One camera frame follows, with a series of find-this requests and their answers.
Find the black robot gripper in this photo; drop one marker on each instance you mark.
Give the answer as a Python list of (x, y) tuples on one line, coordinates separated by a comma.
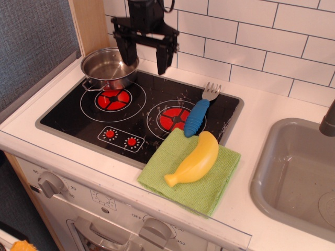
[(145, 25)]

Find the silver steel pot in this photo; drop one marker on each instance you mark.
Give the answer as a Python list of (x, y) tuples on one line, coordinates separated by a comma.
[(105, 70)]

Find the green cloth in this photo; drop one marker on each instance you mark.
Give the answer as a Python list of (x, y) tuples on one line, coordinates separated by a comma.
[(201, 196)]

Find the yellow toy banana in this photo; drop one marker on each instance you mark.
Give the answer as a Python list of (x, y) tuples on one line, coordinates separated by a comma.
[(198, 163)]

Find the grey timer knob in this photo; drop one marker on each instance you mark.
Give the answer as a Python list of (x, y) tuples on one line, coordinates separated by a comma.
[(50, 184)]

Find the grey oven knob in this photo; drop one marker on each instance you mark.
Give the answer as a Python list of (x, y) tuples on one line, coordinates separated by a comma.
[(155, 232)]

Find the grey faucet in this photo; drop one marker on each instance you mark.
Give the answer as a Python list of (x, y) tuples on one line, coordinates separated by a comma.
[(327, 126)]

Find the grey sink basin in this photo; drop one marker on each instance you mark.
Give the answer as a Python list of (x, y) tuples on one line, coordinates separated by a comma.
[(294, 179)]

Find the orange black object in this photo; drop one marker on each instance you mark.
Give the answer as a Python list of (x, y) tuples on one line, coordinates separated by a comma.
[(22, 246)]

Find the wooden side post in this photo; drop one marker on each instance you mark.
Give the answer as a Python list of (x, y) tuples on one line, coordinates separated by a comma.
[(90, 25)]

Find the blue handled fork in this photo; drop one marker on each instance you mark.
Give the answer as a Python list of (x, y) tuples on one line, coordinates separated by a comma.
[(197, 114)]

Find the grey oven door handle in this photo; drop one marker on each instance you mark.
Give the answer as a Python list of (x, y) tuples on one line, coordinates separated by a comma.
[(105, 235)]

